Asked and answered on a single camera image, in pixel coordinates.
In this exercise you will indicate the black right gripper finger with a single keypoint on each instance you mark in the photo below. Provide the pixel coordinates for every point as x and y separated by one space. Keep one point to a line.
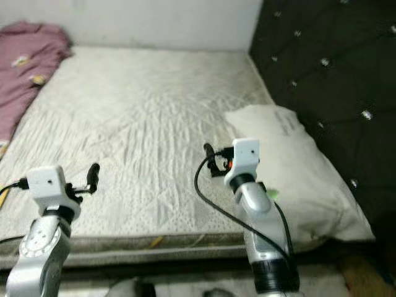
209 154

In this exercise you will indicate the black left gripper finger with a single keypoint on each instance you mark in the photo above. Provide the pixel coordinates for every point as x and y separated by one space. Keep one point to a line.
93 176

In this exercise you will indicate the blue children's book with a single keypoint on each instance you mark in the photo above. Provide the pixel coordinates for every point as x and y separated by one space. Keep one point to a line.
3 198

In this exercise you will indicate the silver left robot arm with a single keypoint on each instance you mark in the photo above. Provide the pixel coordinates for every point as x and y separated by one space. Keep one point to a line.
37 253

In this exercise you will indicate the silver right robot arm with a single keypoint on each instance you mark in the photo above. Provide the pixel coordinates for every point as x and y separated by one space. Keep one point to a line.
260 210

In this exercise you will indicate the white quilted mattress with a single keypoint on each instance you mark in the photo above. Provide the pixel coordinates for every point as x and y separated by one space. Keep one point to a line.
148 124

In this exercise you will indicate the white pillow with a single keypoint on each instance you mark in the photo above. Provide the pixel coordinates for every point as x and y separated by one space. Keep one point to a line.
315 179

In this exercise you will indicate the purple printed blanket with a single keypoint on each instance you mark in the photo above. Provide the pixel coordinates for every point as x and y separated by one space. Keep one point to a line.
25 74

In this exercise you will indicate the grey robot right leg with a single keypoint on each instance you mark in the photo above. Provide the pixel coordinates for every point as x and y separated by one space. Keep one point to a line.
216 292

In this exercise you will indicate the black tufted headboard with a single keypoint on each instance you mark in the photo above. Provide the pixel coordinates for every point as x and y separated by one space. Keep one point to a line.
328 49

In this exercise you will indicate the brown floor mat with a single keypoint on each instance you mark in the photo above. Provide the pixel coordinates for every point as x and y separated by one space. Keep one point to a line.
359 275

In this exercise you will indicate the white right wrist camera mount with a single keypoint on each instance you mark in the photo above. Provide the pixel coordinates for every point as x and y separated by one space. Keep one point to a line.
244 153

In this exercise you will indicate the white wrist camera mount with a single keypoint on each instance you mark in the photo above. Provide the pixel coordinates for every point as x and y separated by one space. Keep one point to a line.
244 153
46 182

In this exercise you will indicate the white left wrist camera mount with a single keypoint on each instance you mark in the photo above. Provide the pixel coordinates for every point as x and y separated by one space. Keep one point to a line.
46 182

